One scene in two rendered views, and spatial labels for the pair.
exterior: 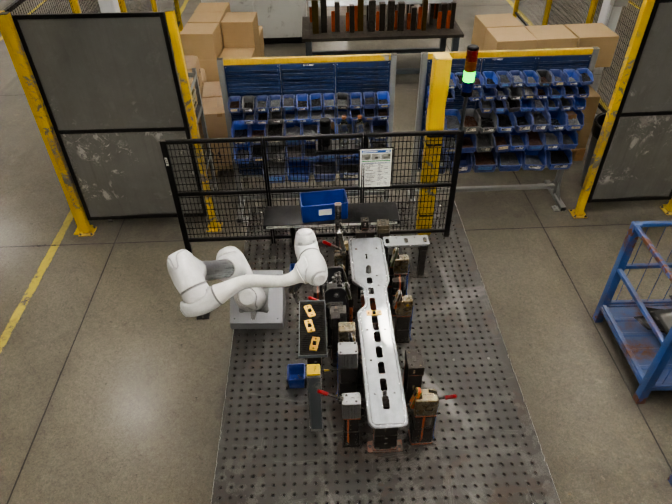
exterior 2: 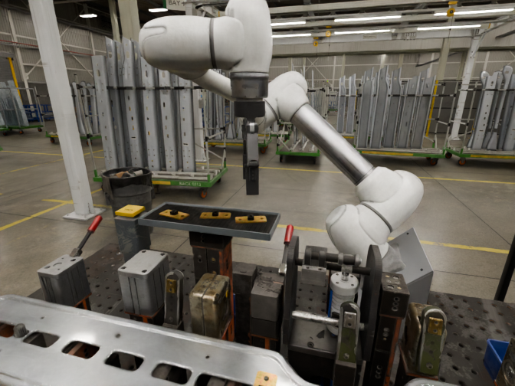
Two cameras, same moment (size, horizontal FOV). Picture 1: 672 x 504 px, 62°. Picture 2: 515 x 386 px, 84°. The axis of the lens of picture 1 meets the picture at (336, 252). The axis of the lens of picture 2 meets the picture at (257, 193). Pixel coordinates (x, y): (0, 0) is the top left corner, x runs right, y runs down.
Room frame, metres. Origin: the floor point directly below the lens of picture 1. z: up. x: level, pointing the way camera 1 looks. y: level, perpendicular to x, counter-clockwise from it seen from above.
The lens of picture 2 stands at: (2.23, -0.54, 1.48)
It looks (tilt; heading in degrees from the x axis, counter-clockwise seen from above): 19 degrees down; 107
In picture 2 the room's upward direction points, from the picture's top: straight up
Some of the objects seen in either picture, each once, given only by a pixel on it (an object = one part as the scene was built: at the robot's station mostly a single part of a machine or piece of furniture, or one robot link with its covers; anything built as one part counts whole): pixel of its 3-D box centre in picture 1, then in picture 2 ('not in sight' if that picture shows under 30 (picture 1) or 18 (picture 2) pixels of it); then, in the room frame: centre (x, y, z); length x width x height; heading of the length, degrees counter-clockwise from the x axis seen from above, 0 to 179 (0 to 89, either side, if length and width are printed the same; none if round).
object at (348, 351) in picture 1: (347, 373); (154, 328); (1.80, -0.05, 0.90); 0.13 x 0.10 x 0.41; 92
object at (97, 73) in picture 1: (124, 135); not in sight; (4.22, 1.75, 1.00); 1.34 x 0.14 x 2.00; 92
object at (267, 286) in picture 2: (338, 332); (267, 348); (2.10, -0.01, 0.89); 0.13 x 0.11 x 0.38; 92
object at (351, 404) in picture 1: (350, 420); (74, 318); (1.54, -0.06, 0.88); 0.11 x 0.10 x 0.36; 92
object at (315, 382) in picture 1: (315, 399); (140, 276); (1.63, 0.12, 0.92); 0.08 x 0.08 x 0.44; 2
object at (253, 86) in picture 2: not in sight; (249, 87); (2.00, 0.14, 1.50); 0.09 x 0.09 x 0.06
